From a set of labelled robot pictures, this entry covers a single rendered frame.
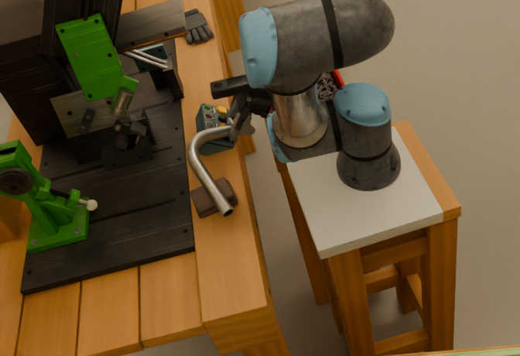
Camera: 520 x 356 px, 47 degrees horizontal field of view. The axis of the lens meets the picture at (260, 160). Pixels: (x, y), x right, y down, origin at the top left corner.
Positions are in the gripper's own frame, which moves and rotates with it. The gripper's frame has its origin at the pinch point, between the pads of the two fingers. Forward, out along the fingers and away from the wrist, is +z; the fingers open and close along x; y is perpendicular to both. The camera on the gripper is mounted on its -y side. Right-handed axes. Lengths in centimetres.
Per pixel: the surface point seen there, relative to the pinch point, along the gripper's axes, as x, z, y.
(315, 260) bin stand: 1, 47, 49
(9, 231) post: -12, 37, -47
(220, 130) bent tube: -2.5, -1.1, -2.8
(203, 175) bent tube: -17.2, 1.7, -7.8
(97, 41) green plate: 14.2, -7.4, -35.7
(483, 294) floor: -11, 39, 110
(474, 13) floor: 151, 2, 163
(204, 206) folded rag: -22.3, 6.7, -6.3
